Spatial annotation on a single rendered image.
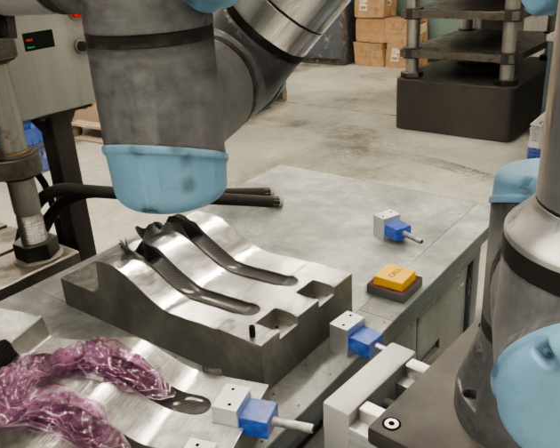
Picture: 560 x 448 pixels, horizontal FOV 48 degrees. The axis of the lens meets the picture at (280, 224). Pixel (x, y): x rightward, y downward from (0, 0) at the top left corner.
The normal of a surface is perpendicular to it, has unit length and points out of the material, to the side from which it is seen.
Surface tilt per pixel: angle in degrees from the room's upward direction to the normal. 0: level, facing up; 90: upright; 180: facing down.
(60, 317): 0
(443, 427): 0
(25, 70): 90
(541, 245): 46
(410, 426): 0
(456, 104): 90
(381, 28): 88
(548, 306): 89
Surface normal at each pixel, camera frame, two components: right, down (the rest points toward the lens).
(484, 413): -0.85, -0.04
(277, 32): 0.04, 0.63
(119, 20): -0.20, 0.41
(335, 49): -0.58, 0.36
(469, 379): -0.76, 0.30
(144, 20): 0.14, 0.40
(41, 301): -0.06, -0.91
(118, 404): 0.40, -0.76
